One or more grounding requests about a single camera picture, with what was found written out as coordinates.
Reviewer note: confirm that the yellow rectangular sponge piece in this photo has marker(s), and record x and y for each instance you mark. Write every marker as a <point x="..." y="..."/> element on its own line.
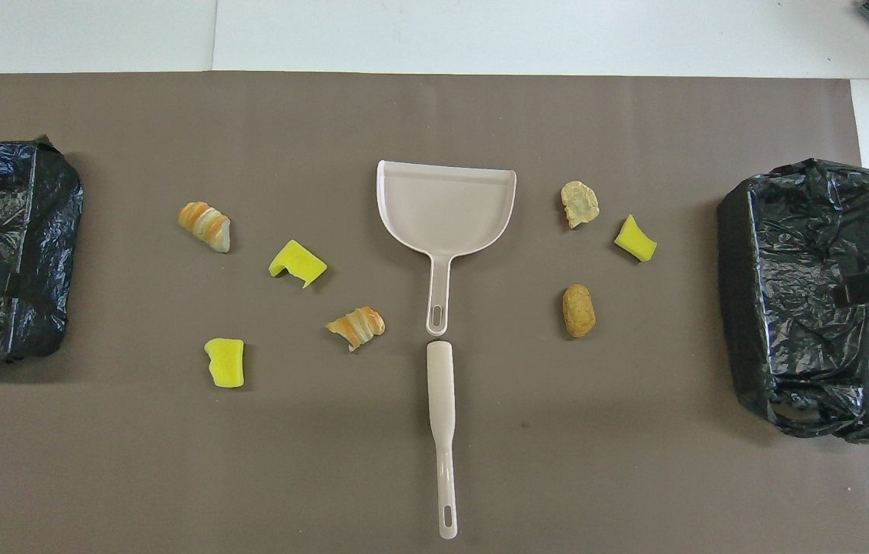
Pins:
<point x="225" y="363"/>

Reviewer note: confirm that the orange striped croissant piece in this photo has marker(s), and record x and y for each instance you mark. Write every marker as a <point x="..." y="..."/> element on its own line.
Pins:
<point x="205" y="225"/>
<point x="355" y="327"/>

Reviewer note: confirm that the small yellow sponge wedge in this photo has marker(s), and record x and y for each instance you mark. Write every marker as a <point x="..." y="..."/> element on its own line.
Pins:
<point x="635" y="239"/>

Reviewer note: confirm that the pale bread piece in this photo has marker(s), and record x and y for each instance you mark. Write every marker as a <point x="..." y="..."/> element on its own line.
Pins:
<point x="579" y="204"/>

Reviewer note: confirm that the yellow notched sponge piece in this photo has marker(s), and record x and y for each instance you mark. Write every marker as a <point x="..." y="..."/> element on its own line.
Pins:
<point x="297" y="261"/>

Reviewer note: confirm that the brown table mat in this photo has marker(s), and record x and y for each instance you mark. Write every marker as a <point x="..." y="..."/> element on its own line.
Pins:
<point x="434" y="115"/>

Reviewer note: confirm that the brown oval bread roll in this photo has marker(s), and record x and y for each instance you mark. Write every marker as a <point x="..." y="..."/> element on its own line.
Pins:
<point x="579" y="310"/>

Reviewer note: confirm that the beige hand brush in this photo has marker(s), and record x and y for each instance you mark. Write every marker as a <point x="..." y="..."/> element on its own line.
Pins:
<point x="440" y="385"/>

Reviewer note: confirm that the beige plastic dustpan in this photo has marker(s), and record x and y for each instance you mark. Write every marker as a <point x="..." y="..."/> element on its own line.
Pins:
<point x="446" y="208"/>

